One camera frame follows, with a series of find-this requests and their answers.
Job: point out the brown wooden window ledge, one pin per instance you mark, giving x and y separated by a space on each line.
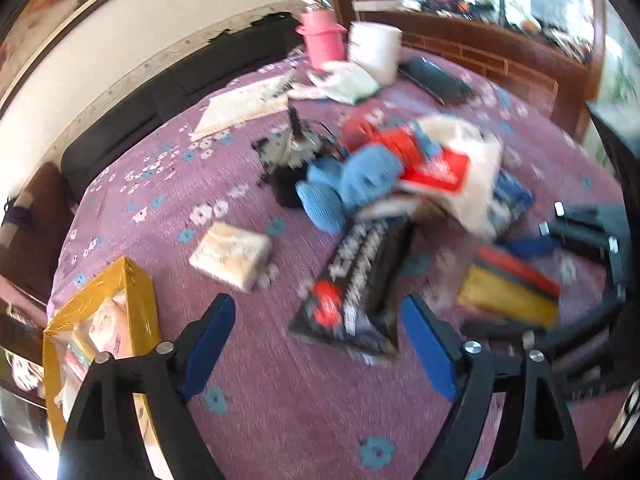
500 55

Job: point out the brown armchair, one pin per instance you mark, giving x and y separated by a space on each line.
30 230

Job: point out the white work glove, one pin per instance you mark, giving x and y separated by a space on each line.
345 85

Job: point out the dark blue packet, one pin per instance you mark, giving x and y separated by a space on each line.
510 202

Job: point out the yellow and red packet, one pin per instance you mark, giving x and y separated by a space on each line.
510 287

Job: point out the black snack packet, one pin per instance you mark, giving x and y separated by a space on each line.
352 285

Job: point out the black sofa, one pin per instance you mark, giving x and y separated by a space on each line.
175 80

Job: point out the white notebook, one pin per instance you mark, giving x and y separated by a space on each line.
240 105

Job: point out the bottle in pink knitted sleeve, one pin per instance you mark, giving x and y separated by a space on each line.
320 35

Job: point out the yellow cellophane snack bag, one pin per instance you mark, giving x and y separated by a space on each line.
100 320

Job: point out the framed wall painting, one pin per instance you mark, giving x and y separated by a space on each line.
45 15

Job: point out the pink and white tissue pack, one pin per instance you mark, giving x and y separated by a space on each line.
105 322

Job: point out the black smartphone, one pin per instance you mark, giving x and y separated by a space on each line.
435 80

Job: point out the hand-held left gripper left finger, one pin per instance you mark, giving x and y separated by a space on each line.
210 340

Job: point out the purple floral tablecloth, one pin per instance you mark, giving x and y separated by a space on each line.
275 410

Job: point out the white plastic jar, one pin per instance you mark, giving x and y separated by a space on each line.
375 47

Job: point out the blue knitted cloth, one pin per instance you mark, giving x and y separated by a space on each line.
350 185

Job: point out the cream tissue pack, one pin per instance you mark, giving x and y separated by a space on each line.
231 256

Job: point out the red snack packet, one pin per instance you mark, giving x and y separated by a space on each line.
432 162

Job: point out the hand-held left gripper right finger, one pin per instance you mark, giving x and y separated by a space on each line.
425 340

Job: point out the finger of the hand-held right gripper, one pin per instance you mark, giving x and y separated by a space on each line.
580 227
550 340

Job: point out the white soft cloth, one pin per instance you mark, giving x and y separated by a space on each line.
470 180

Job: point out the black electric motor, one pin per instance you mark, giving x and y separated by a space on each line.
290 160

